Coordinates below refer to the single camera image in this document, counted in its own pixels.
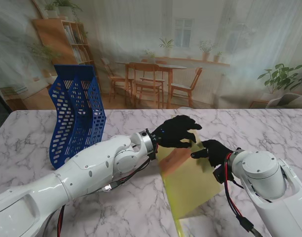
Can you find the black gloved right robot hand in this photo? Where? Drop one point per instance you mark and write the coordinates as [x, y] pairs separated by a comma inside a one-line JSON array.
[[212, 151]]

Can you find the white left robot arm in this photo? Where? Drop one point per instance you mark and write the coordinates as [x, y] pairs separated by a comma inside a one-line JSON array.
[[67, 182]]

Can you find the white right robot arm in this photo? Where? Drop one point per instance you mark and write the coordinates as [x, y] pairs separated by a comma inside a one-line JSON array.
[[272, 182]]

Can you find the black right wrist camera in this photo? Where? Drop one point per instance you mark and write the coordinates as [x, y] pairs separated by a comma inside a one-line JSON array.
[[221, 174]]

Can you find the yellow-green translucent file folder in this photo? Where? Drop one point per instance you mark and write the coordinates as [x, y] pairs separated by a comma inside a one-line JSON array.
[[190, 182]]

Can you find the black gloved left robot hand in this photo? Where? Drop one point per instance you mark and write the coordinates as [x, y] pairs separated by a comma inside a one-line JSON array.
[[177, 130]]

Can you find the blue perforated plastic file rack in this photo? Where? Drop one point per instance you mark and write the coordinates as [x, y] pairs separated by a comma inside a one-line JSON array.
[[79, 74]]

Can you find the printed room scene backdrop cloth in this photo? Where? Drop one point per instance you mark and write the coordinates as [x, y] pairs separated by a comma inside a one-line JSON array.
[[151, 29]]

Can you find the pink paper receipt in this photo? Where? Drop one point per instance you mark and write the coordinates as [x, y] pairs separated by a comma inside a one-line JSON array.
[[174, 161]]

